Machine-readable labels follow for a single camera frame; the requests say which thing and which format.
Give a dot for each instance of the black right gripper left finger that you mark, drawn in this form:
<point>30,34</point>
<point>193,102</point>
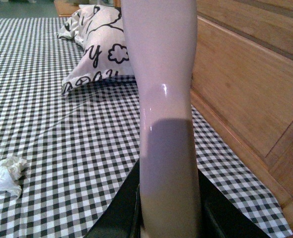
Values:
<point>123,217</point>

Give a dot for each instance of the black white checkered bedsheet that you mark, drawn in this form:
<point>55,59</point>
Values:
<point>79,149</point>

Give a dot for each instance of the far wooden nightstand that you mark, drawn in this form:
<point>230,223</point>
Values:
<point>64,8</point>

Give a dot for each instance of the wooden bed headboard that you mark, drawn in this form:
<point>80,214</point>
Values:
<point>242,84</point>

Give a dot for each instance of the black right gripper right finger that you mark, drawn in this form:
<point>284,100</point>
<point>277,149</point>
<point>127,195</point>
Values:
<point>221,219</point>

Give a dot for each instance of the black white printed pillow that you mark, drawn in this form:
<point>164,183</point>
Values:
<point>98,29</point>

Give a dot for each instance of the beige hand brush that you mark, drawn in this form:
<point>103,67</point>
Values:
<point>161,37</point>

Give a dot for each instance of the white tissue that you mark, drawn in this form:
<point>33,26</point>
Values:
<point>10,172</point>

